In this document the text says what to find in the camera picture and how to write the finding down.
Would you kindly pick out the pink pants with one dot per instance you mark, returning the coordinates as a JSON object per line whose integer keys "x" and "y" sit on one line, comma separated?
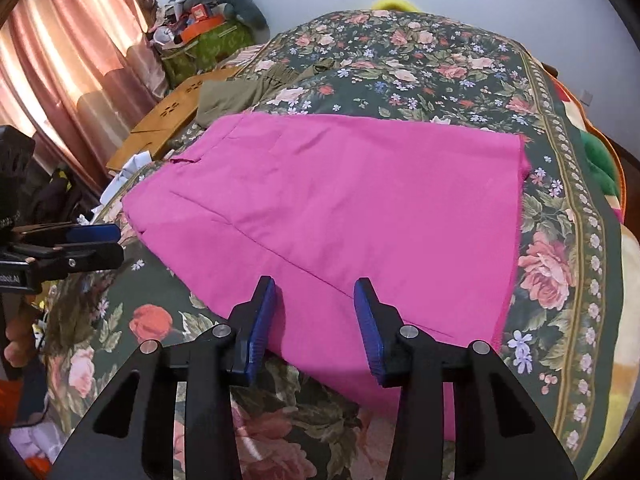
{"x": 325, "y": 200}

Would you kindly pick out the olive green garment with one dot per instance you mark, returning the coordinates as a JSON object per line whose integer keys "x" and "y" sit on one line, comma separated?
{"x": 225, "y": 97}

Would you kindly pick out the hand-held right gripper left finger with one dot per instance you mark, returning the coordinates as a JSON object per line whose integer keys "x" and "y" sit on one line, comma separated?
{"x": 260, "y": 330}

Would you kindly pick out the yellow plush toy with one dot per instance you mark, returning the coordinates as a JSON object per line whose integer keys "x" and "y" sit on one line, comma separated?
{"x": 392, "y": 2}

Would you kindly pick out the white paper bags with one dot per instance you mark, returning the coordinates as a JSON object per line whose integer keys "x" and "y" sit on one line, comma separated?
{"x": 132, "y": 162}

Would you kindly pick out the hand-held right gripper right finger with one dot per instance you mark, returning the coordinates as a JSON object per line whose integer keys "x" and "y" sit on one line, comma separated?
{"x": 367, "y": 335}

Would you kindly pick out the wooden lap table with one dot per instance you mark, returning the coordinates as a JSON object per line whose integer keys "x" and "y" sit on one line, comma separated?
{"x": 155, "y": 125}

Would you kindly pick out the black yellow bag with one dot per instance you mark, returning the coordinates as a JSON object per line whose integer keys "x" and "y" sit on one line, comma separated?
{"x": 60, "y": 192}

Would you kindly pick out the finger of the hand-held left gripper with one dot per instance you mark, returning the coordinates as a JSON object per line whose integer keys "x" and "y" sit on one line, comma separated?
{"x": 90, "y": 257}
{"x": 95, "y": 232}

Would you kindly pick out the white wall socket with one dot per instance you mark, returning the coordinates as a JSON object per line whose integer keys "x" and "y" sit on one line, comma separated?
{"x": 587, "y": 96}

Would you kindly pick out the red orange green blanket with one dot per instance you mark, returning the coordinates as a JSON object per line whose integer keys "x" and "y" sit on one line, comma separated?
{"x": 597, "y": 160}

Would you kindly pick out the grey plush pillow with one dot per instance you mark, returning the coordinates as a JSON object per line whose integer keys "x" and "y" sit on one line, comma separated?
{"x": 250, "y": 10}

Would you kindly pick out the person's left hand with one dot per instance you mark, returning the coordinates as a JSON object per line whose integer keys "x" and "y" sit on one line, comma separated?
{"x": 20, "y": 342}

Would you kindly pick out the green fabric bag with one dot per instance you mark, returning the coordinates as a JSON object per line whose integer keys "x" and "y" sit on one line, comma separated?
{"x": 210, "y": 47}

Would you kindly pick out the floral blanket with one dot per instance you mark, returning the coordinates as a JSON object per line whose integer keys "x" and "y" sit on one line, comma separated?
{"x": 400, "y": 60}

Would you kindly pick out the pink curtain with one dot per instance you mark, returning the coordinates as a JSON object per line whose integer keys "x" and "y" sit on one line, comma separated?
{"x": 75, "y": 35}

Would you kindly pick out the orange box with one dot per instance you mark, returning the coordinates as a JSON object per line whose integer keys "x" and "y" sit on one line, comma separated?
{"x": 202, "y": 27}

